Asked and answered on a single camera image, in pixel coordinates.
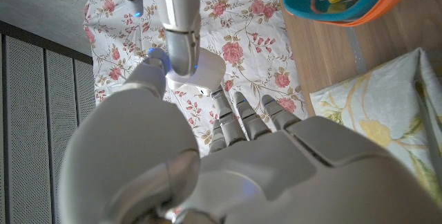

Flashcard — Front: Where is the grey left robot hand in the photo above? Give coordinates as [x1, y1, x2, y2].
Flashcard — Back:
[57, 47, 442, 224]

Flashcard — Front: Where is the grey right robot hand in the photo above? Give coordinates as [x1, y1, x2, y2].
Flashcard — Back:
[117, 0, 222, 77]

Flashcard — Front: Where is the folded pale floral cloth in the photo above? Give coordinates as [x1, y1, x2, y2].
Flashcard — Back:
[309, 46, 442, 204]

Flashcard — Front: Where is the rose print backdrop curtain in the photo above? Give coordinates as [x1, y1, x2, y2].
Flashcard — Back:
[84, 0, 308, 156]

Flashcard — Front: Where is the teal basket with orange rim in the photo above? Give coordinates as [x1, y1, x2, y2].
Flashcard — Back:
[281, 0, 421, 28]

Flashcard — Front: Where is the dark grey partition panel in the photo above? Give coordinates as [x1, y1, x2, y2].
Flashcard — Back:
[0, 19, 96, 224]

